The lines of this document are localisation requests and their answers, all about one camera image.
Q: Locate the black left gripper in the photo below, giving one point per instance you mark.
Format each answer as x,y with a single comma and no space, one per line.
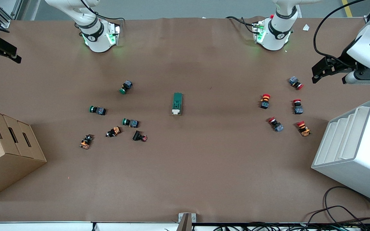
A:
343,62

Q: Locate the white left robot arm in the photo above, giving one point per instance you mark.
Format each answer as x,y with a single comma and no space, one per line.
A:
276,35

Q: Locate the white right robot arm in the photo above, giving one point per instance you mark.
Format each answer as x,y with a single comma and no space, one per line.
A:
96,41

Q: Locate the white paper scrap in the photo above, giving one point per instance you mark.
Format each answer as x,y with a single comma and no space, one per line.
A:
306,27

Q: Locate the red emergency button orange block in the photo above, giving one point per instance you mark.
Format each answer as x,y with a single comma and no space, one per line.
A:
304,130

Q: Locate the red yellow-ringed emergency stop button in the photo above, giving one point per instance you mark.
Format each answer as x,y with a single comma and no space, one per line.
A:
265,102

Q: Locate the white stepped plastic rack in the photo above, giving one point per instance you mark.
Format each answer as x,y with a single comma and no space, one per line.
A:
365,160

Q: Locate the brown cardboard box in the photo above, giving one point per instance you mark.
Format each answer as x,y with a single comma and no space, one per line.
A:
5,160

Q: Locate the brown table cover mat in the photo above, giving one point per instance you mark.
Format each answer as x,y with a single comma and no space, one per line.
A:
204,160

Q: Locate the green mushroom pushbutton switch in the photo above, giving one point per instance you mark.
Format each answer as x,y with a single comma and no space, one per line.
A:
100,111
126,86
133,123

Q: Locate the black orange selector switch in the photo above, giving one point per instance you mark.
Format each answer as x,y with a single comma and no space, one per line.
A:
86,142
115,131

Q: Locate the black square pushbutton switch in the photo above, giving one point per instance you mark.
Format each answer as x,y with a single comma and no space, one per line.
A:
137,135

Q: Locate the grey metal bracket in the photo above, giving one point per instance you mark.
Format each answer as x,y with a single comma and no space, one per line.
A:
186,221

